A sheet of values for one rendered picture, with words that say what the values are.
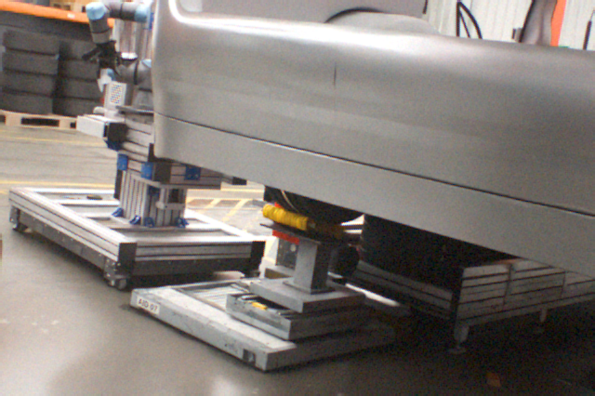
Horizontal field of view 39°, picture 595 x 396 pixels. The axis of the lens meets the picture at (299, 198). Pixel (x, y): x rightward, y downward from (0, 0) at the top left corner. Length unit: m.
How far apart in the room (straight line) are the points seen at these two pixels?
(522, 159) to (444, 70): 0.24
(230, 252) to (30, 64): 6.68
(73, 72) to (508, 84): 9.47
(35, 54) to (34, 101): 0.56
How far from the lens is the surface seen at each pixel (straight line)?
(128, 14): 3.61
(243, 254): 4.32
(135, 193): 4.39
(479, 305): 3.88
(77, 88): 10.95
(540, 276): 4.35
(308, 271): 3.49
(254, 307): 3.38
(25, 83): 10.63
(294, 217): 3.41
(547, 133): 1.70
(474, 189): 1.81
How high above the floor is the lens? 1.08
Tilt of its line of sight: 8 degrees down
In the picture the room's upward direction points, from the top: 9 degrees clockwise
